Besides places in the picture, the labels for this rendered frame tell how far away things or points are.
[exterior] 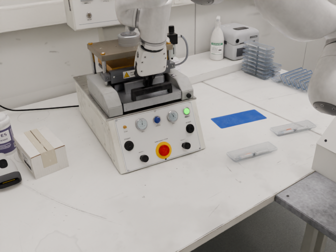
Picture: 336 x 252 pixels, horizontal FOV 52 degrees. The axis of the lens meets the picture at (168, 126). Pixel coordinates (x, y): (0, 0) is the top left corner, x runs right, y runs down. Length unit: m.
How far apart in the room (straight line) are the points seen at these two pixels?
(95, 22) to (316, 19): 0.88
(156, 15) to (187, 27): 1.17
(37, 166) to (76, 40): 0.81
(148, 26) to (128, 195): 0.52
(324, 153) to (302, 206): 0.21
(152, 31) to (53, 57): 0.86
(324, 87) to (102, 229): 0.67
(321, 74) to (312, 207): 0.45
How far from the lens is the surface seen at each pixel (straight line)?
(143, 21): 1.04
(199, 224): 1.00
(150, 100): 1.19
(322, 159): 1.23
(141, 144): 1.19
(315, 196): 1.16
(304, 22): 0.72
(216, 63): 2.08
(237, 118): 1.54
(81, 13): 1.38
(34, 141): 1.29
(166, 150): 1.22
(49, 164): 1.24
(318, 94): 0.80
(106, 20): 1.41
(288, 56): 3.02
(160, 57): 1.13
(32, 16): 1.70
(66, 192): 1.16
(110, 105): 1.15
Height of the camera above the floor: 1.45
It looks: 29 degrees down
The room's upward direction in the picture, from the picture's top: 2 degrees counter-clockwise
